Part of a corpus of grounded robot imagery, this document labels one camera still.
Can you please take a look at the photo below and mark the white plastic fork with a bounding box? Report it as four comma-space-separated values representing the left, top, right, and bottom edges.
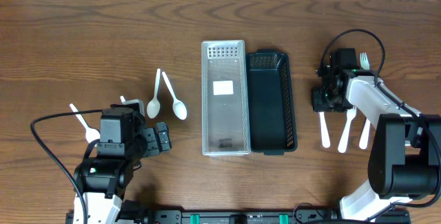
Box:
360, 52, 370, 70
338, 106, 357, 153
359, 119, 371, 150

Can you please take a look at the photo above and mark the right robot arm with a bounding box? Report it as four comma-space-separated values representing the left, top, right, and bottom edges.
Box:
311, 48, 440, 221

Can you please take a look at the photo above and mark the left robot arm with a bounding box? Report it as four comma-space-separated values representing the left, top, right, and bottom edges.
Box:
65, 103, 172, 223

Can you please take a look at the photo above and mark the clear plastic basket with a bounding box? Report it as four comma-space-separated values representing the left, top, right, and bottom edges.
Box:
201, 40, 251, 156

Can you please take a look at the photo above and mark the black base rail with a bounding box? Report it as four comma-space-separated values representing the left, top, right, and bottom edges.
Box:
65, 208, 411, 224

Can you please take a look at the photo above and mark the dark green plastic basket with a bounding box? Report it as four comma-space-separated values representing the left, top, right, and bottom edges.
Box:
246, 49, 298, 155

